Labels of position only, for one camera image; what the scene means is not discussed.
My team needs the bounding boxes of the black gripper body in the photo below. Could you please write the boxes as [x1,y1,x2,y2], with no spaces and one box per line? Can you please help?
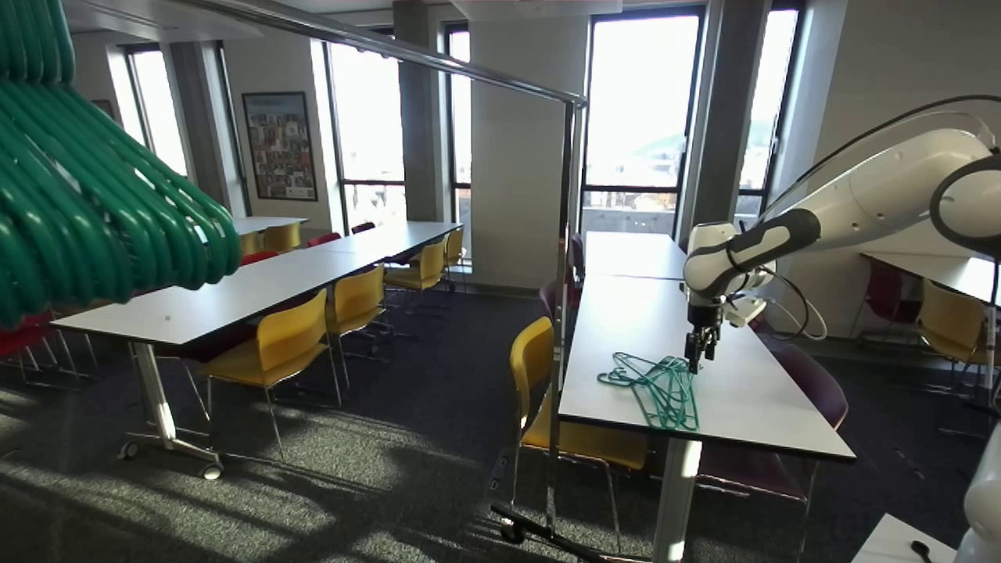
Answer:
[683,296,727,355]

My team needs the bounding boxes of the white rectangular table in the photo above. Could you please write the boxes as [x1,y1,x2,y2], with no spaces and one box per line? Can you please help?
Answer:
[340,220,466,266]
[47,248,388,484]
[580,229,696,285]
[555,272,860,563]
[228,213,313,237]
[857,248,1001,312]

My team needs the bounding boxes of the purple chair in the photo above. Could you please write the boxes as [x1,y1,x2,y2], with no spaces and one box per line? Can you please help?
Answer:
[696,328,853,509]

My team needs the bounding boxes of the yellow chair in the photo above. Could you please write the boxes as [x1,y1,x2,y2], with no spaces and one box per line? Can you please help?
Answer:
[239,223,308,259]
[507,312,656,529]
[325,264,395,411]
[440,226,470,275]
[189,287,339,462]
[914,279,995,368]
[381,237,455,296]

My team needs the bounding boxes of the silver metal clothes rack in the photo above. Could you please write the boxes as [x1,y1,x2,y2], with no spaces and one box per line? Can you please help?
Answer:
[176,0,631,563]

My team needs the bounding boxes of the dark red chair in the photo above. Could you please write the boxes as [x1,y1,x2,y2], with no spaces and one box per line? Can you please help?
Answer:
[860,256,927,328]

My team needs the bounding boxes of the tall window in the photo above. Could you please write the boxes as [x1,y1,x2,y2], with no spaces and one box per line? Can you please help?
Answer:
[440,21,479,266]
[310,33,414,237]
[105,45,194,181]
[732,4,806,229]
[580,5,707,237]

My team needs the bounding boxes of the white robot mounting table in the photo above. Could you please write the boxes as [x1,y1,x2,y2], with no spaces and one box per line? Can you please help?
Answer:
[848,506,964,563]

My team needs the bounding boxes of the white cable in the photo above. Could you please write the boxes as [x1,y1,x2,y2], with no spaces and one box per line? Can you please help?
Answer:
[749,264,836,348]

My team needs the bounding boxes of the thick black cable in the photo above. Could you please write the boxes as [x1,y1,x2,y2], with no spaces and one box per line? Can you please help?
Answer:
[763,92,1001,217]

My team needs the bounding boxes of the framed wall painting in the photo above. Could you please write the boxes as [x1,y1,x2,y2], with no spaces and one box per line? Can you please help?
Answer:
[239,88,322,205]

